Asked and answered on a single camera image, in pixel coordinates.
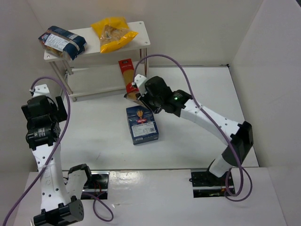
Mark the red spaghetti packet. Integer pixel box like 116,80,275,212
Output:
119,58,138,95

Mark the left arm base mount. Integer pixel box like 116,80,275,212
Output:
81,171,109,200

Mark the purple cable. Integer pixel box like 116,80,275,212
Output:
133,54,253,202
4,76,114,226

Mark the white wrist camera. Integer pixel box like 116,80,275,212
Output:
30,84,51,98
132,74,148,96

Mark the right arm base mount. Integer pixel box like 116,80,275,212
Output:
189,169,227,198

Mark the yellow pasta bag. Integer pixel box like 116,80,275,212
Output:
90,17,139,54

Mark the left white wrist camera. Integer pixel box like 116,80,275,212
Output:
30,84,51,98

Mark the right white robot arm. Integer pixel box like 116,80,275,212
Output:
134,74,253,178

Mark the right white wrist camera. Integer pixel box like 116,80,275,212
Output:
132,74,148,96

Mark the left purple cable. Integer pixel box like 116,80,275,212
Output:
4,76,114,226

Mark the dark blue pasta bag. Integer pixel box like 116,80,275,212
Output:
38,26,87,61

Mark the dark blue pasta box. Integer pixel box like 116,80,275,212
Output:
126,105,159,145

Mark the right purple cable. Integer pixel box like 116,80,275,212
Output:
133,54,253,202

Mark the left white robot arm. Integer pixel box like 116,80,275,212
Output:
22,95,91,226

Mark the white two-tier shelf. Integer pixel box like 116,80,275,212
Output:
44,21,151,101

